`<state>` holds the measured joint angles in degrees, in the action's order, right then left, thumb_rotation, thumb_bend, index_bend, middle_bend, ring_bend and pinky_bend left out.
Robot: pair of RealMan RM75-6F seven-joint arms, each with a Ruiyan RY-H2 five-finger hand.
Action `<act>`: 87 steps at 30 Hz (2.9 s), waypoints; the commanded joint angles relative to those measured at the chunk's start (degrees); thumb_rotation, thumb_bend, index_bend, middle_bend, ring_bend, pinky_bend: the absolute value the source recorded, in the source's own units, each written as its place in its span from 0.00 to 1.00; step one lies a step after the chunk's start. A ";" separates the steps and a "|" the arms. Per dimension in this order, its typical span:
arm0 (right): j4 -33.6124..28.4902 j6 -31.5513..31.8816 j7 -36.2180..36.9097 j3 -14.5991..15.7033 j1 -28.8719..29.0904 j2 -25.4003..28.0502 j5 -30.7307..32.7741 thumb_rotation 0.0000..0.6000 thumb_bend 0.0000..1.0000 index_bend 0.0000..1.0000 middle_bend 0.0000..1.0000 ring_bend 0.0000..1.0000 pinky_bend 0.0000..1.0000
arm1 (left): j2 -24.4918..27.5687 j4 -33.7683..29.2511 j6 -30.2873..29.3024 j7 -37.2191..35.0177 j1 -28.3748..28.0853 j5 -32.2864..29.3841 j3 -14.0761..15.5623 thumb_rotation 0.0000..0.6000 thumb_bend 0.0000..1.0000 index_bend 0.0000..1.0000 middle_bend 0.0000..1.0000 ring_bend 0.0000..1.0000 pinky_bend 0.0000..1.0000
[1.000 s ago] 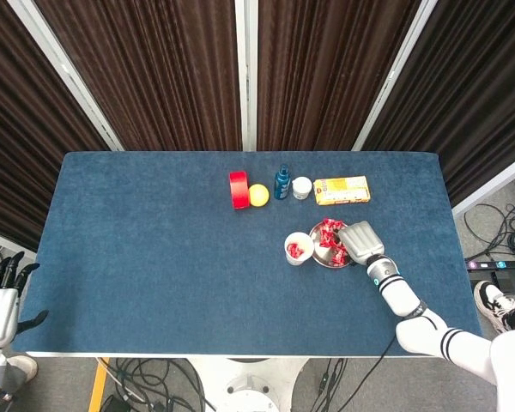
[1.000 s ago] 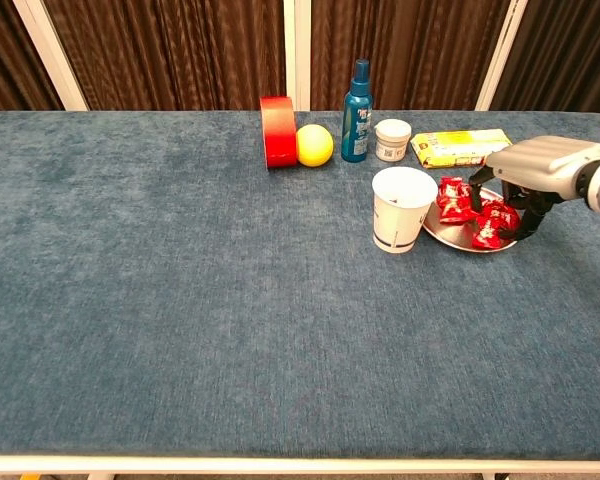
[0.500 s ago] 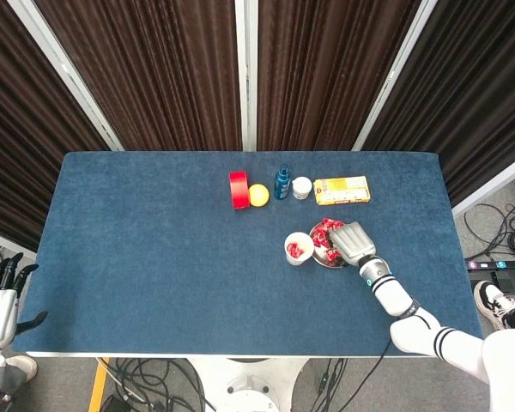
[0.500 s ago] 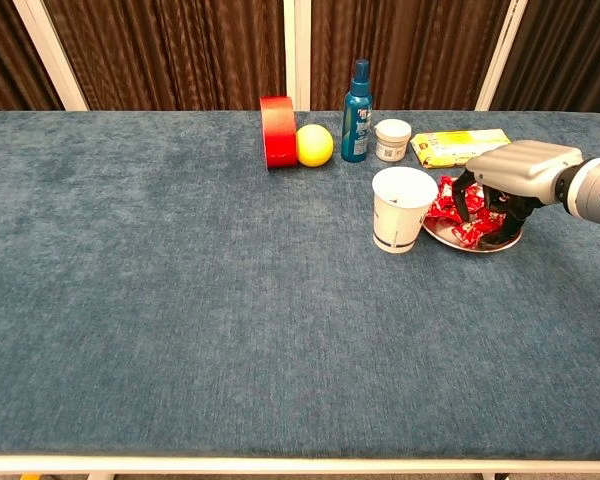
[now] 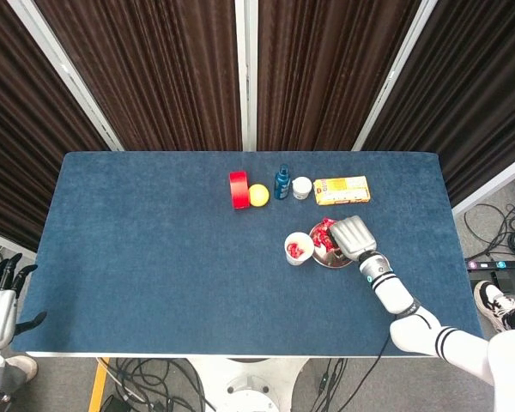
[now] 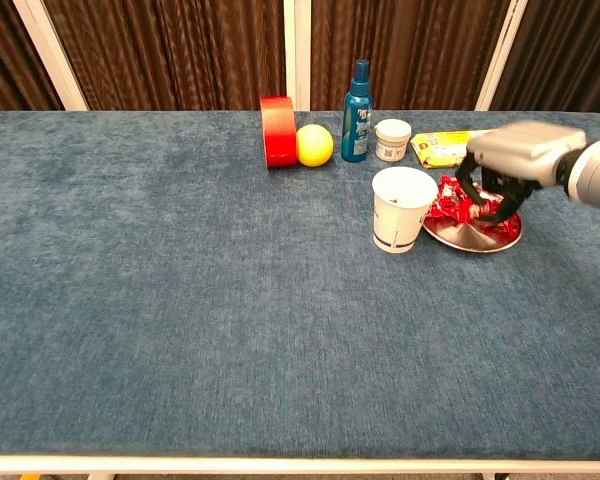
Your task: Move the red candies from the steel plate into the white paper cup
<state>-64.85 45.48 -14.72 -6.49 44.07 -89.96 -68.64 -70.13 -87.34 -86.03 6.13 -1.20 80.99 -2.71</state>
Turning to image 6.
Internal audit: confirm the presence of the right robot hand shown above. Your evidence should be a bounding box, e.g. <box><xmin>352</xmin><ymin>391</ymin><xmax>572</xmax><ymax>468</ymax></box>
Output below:
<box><xmin>454</xmin><ymin>121</ymin><xmax>589</xmax><ymax>224</ymax></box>

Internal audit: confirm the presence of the silver metal plate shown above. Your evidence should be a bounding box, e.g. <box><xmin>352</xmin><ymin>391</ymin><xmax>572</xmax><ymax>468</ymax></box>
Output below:
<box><xmin>422</xmin><ymin>182</ymin><xmax>524</xmax><ymax>254</ymax></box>

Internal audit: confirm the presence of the white paper cup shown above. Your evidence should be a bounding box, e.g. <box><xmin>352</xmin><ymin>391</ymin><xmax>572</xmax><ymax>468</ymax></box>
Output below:
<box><xmin>371</xmin><ymin>166</ymin><xmax>440</xmax><ymax>255</ymax></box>

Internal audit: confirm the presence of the yellow snack box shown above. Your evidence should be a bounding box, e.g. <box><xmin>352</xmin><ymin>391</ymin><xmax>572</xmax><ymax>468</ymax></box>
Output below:
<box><xmin>410</xmin><ymin>129</ymin><xmax>491</xmax><ymax>170</ymax></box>

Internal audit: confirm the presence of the brown pleated curtain panel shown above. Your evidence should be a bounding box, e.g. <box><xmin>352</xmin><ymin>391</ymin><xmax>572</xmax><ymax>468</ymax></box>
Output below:
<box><xmin>0</xmin><ymin>0</ymin><xmax>64</xmax><ymax>119</ymax></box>
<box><xmin>309</xmin><ymin>0</ymin><xmax>511</xmax><ymax>112</ymax></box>
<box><xmin>44</xmin><ymin>0</ymin><xmax>286</xmax><ymax>112</ymax></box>
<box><xmin>489</xmin><ymin>0</ymin><xmax>600</xmax><ymax>124</ymax></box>

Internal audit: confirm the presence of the small white jar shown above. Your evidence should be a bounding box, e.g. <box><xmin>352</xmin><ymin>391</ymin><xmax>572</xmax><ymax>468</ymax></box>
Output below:
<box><xmin>374</xmin><ymin>118</ymin><xmax>413</xmax><ymax>162</ymax></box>

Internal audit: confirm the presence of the blue spray bottle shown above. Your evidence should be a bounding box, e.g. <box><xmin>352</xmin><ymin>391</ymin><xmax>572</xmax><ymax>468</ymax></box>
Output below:
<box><xmin>340</xmin><ymin>58</ymin><xmax>375</xmax><ymax>163</ymax></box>

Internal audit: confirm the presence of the yellow ball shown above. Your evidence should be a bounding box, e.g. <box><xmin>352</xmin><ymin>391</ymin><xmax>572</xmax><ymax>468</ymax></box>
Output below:
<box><xmin>296</xmin><ymin>124</ymin><xmax>335</xmax><ymax>168</ymax></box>

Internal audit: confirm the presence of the red cylindrical container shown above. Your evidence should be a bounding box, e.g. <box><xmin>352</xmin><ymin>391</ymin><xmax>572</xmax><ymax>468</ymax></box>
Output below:
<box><xmin>259</xmin><ymin>95</ymin><xmax>299</xmax><ymax>170</ymax></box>

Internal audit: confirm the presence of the blue table cloth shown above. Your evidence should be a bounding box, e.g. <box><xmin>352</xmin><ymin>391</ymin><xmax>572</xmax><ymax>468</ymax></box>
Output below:
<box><xmin>0</xmin><ymin>110</ymin><xmax>600</xmax><ymax>459</ymax></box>

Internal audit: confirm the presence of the white partition post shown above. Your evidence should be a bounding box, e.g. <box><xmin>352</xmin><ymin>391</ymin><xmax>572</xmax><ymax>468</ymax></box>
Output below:
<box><xmin>282</xmin><ymin>0</ymin><xmax>312</xmax><ymax>112</ymax></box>
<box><xmin>474</xmin><ymin>0</ymin><xmax>530</xmax><ymax>112</ymax></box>
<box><xmin>12</xmin><ymin>0</ymin><xmax>90</xmax><ymax>112</ymax></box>

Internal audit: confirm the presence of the white table frame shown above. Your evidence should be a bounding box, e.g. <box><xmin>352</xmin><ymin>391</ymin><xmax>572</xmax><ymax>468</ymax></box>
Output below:
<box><xmin>0</xmin><ymin>453</ymin><xmax>600</xmax><ymax>480</ymax></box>

